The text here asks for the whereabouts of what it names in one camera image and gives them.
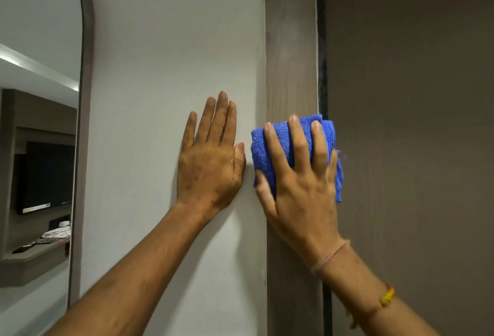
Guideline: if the blue microfibre cloth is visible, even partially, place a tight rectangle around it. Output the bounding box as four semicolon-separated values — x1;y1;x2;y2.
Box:
250;114;345;204

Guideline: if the dark brown door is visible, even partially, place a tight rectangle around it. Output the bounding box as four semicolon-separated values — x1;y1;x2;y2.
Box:
317;0;494;336

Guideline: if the person's left forearm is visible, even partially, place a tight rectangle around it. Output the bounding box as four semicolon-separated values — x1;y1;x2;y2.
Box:
44;203;217;336

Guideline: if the pink thread wristband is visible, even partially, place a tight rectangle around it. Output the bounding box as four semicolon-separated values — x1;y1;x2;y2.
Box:
311;239;351;276

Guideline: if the patterned folded cloth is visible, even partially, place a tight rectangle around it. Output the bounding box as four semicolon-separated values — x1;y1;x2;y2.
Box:
36;226;72;244

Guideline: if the thread bracelet with yellow bead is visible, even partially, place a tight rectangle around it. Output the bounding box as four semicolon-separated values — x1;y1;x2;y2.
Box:
345;284;396;329

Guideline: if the brown wooden door frame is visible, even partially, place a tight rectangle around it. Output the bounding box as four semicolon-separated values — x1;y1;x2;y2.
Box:
264;0;325;336

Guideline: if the black flat television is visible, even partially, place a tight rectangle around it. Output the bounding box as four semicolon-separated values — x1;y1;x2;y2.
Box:
19;141;76;215

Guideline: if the person's right hand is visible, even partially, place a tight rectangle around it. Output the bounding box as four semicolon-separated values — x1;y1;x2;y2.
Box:
255;115;347;268

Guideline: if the person's left hand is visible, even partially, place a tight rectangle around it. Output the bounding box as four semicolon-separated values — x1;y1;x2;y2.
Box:
176;92;247;221

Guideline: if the brown wall-mounted desk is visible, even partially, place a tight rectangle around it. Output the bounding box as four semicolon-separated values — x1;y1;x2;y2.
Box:
0;236;71;288

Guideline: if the person's right forearm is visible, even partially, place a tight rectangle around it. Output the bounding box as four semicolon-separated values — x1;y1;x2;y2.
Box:
313;241;440;336

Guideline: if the arched wall mirror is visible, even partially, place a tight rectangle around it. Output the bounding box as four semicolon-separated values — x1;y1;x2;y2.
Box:
0;0;95;336

